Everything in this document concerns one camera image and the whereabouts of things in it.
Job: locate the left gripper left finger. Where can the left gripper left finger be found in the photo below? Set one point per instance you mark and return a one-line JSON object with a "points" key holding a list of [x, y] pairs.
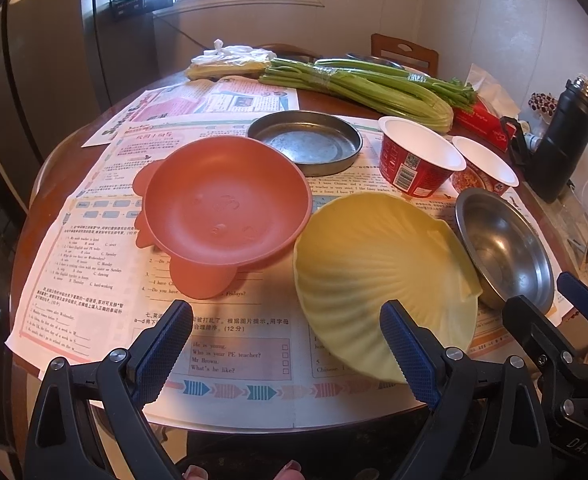
{"points": [[63, 442]]}

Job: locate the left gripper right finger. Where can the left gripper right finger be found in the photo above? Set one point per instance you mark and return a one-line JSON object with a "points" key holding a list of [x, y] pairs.
{"points": [[486, 421]]}

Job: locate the stainless steel bowl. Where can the stainless steel bowl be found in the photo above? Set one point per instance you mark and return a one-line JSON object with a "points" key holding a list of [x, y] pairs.
{"points": [[508, 256]]}

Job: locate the yellow shell-shaped plate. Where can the yellow shell-shaped plate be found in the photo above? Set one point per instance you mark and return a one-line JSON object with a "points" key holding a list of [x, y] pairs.
{"points": [[361, 250]]}

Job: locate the red instant noodle bowl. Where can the red instant noodle bowl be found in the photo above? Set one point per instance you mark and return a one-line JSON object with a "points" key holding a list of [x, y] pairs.
{"points": [[415, 159]]}

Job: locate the orange plastic plate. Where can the orange plastic plate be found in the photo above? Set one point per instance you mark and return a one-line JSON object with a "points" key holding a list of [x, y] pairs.
{"points": [[219, 205]]}

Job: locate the metal pan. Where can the metal pan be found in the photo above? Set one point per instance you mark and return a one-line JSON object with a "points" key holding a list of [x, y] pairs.
{"points": [[318, 144]]}

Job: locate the person's left hand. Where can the person's left hand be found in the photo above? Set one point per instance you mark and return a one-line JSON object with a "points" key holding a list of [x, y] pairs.
{"points": [[290, 471]]}

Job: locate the large newspaper sheet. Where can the large newspaper sheet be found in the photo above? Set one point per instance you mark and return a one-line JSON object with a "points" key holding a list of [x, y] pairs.
{"points": [[252, 362]]}

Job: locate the black thermos bottle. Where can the black thermos bottle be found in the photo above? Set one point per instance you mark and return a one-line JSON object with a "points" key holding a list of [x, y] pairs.
{"points": [[548, 168]]}

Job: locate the patterned cup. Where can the patterned cup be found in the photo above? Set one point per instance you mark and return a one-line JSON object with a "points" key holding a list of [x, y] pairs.
{"points": [[543, 104]]}

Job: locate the red tissue box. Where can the red tissue box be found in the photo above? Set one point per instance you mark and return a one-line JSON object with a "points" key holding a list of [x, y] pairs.
{"points": [[492, 103]]}

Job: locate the rear celery bunch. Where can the rear celery bunch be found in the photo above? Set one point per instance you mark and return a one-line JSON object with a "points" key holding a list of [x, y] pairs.
{"points": [[454, 92]]}

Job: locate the celery bunch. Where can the celery bunch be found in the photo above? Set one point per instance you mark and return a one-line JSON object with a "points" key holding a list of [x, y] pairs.
{"points": [[454, 92], [388, 95]]}

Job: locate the front celery bunch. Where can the front celery bunch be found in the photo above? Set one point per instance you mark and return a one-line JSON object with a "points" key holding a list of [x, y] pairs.
{"points": [[388, 95]]}

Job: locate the wooden chair back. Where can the wooden chair back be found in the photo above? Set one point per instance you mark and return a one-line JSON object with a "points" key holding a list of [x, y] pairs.
{"points": [[406, 53]]}

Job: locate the far metal bowl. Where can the far metal bowl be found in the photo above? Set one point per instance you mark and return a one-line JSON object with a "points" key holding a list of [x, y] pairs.
{"points": [[375, 60]]}

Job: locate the far newspaper sheet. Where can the far newspaper sheet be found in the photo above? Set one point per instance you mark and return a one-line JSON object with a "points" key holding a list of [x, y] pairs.
{"points": [[232, 94]]}

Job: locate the plastic bag of corn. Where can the plastic bag of corn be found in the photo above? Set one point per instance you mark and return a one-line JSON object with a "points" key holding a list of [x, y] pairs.
{"points": [[223, 61]]}

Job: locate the curved wooden chair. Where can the curved wooden chair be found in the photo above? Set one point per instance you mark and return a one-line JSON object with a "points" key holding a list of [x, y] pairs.
{"points": [[292, 52]]}

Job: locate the dark refrigerator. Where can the dark refrigerator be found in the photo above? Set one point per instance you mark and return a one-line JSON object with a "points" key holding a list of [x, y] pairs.
{"points": [[51, 83]]}

